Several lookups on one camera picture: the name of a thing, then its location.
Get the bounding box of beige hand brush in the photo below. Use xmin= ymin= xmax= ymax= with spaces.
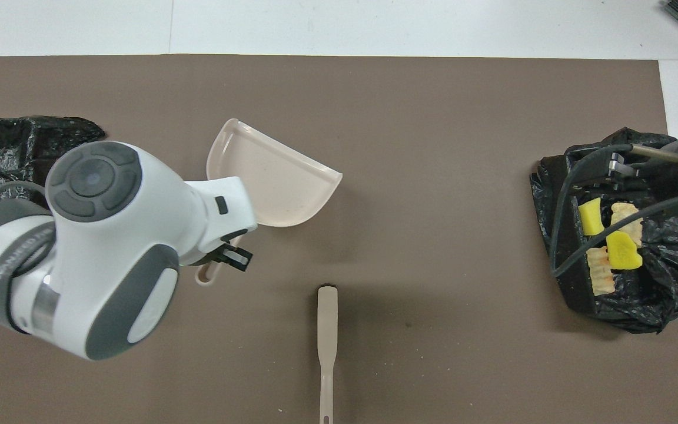
xmin=317 ymin=284 xmax=340 ymax=424

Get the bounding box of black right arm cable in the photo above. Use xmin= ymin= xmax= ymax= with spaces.
xmin=548 ymin=143 xmax=678 ymax=277

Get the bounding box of small yellow sponge wedge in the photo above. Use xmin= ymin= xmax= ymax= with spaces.
xmin=578 ymin=197 xmax=605 ymax=237

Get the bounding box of beige plastic dustpan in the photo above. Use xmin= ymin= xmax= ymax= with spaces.
xmin=195 ymin=118 xmax=343 ymax=286

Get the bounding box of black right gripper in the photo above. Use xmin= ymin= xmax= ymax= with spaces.
xmin=607 ymin=150 xmax=678 ymax=204

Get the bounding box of ribbed beige foam chunk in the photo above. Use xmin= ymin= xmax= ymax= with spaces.
xmin=586 ymin=246 xmax=616 ymax=296

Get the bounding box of yellow sponge wedge with imprint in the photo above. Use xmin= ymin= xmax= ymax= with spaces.
xmin=603 ymin=230 xmax=644 ymax=270

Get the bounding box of brown table mat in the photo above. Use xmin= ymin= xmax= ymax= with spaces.
xmin=0 ymin=54 xmax=678 ymax=424

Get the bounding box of black trash bag bin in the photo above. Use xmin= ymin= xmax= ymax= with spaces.
xmin=530 ymin=127 xmax=678 ymax=335
xmin=0 ymin=115 xmax=106 ymax=213

